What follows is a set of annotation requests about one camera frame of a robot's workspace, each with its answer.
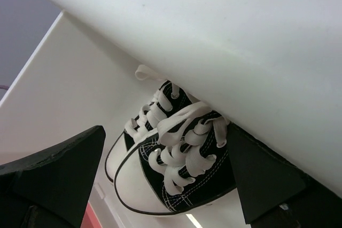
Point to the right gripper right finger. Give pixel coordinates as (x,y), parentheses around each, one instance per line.
(275,193)

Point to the dark pink top drawer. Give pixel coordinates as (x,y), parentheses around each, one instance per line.
(76,79)

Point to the black sneaker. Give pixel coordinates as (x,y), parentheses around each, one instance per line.
(179,166)
(166,101)

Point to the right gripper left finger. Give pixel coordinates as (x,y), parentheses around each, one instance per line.
(51,188)

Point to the white plastic drawer cabinet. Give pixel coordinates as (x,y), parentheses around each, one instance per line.
(272,66)

